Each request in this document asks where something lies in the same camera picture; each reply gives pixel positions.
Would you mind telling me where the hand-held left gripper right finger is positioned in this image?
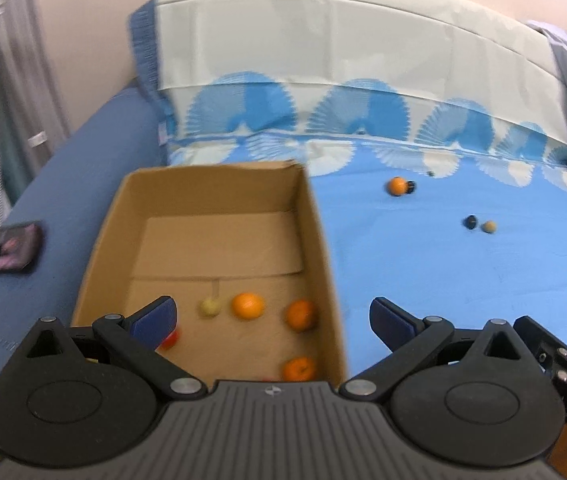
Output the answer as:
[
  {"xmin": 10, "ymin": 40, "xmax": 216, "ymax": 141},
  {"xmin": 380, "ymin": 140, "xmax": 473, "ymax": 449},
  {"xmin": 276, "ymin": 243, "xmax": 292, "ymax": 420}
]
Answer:
[{"xmin": 338, "ymin": 297, "xmax": 547, "ymax": 404}]

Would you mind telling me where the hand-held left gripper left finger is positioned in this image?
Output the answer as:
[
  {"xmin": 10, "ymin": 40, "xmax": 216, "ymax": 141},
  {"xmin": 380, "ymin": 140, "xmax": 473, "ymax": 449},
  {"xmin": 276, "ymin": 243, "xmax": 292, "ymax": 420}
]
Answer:
[{"xmin": 6, "ymin": 296, "xmax": 209, "ymax": 402}]

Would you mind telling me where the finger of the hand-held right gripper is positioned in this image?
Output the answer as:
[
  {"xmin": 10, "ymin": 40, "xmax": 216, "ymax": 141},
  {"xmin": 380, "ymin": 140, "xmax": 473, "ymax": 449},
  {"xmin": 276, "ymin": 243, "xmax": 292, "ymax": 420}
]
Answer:
[{"xmin": 512, "ymin": 315, "xmax": 567, "ymax": 362}]

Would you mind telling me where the brown cardboard box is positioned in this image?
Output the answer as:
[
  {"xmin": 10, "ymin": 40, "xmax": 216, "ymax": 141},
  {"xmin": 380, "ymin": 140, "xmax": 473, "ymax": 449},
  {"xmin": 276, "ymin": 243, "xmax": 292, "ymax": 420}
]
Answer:
[{"xmin": 71, "ymin": 160, "xmax": 348, "ymax": 391}]

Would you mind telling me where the small yellow plum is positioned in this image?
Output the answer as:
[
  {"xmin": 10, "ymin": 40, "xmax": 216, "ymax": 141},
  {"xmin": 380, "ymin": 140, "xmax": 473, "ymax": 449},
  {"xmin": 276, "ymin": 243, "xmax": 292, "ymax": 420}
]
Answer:
[{"xmin": 198, "ymin": 296, "xmax": 222, "ymax": 319}]

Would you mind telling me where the blue fan-print cloth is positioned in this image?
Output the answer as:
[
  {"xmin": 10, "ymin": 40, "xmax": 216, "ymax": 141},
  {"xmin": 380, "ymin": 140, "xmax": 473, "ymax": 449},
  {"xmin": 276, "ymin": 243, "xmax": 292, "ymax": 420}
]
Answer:
[{"xmin": 156, "ymin": 0, "xmax": 567, "ymax": 386}]

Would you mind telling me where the black smartphone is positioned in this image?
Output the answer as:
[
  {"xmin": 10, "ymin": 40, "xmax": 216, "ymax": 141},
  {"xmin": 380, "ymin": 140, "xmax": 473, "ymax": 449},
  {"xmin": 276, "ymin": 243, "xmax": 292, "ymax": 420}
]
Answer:
[{"xmin": 0, "ymin": 221, "xmax": 44, "ymax": 286}]

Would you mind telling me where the blue sofa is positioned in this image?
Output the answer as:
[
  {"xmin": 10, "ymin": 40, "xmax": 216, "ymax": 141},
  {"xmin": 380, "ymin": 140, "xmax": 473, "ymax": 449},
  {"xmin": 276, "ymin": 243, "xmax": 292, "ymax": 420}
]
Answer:
[{"xmin": 0, "ymin": 0, "xmax": 179, "ymax": 376}]

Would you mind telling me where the grey curtain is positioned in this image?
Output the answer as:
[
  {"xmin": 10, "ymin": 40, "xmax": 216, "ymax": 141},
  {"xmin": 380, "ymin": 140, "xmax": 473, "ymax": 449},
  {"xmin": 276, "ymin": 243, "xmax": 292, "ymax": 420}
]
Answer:
[{"xmin": 0, "ymin": 0, "xmax": 72, "ymax": 216}]

